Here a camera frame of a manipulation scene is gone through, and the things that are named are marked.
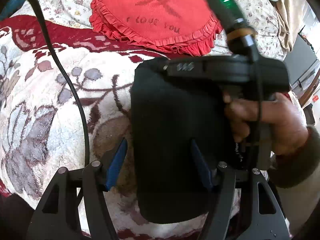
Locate right hand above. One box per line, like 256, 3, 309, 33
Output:
223, 93, 309, 155

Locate black cable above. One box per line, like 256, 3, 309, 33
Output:
18, 0, 91, 168

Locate beige cloth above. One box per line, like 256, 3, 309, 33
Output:
274, 0, 308, 52

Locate red white floral blanket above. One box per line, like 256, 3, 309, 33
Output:
0, 15, 308, 240

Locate floral bed sheet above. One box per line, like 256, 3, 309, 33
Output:
38, 0, 286, 60

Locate red heart ruffled pillow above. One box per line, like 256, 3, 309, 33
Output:
89, 0, 223, 56

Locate black pants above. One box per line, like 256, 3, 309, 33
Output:
131, 57, 235, 224

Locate green grey sleeve forearm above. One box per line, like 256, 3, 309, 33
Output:
268, 126, 319, 189

